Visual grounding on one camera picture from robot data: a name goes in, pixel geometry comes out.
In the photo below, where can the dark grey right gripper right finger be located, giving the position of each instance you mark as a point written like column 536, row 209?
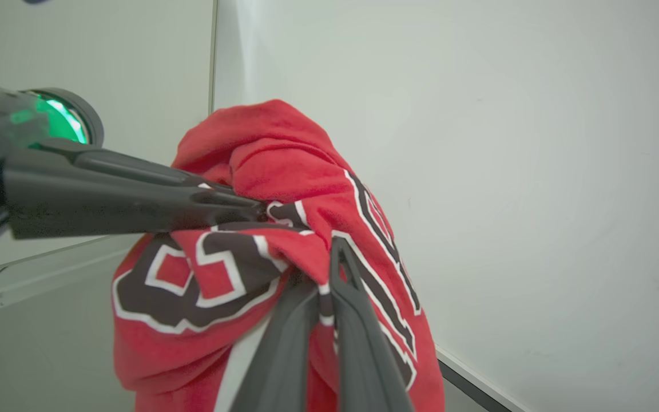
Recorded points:
column 364, row 355

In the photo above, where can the grey metal wall post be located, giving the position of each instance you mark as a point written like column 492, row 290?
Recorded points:
column 213, row 57

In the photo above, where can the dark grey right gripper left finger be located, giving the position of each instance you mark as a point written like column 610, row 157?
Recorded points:
column 284, row 349

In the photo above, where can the red jersey with black lettering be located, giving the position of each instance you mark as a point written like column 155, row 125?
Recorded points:
column 295, row 171

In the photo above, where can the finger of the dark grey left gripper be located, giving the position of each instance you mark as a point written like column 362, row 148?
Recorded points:
column 112, row 206
column 135, row 167

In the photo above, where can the white and black baseboard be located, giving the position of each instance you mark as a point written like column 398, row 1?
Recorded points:
column 472, row 380

